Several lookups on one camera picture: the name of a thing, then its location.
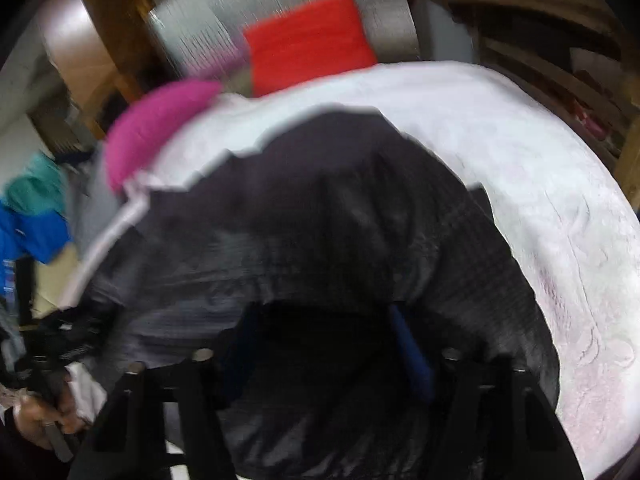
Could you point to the pink pillow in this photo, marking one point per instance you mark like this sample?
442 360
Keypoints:
160 125

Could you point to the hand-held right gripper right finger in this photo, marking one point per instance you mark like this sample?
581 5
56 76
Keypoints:
412 355

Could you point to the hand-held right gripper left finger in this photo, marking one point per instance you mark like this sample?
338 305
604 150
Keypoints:
200 405

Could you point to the teal garment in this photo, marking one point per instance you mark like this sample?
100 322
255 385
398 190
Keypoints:
35 185

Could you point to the silver foil mat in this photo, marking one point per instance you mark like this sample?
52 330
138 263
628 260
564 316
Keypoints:
200 30

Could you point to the wooden cabinet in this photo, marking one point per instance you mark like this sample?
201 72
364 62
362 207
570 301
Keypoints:
105 35

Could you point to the wooden shelf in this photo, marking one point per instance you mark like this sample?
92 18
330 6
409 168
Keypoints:
540 35

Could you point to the white bed sheet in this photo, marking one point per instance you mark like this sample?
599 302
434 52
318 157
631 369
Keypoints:
550 185

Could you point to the grey cloth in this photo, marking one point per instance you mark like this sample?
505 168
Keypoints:
92 200

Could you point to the person's left hand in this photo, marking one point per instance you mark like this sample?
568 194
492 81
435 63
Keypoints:
35 417

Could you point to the red pillow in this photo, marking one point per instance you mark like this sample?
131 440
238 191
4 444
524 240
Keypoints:
310 45

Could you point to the dark puffer jacket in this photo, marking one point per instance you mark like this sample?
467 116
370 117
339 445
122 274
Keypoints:
325 210

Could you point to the bright blue garment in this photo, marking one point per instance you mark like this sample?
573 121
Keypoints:
30 235

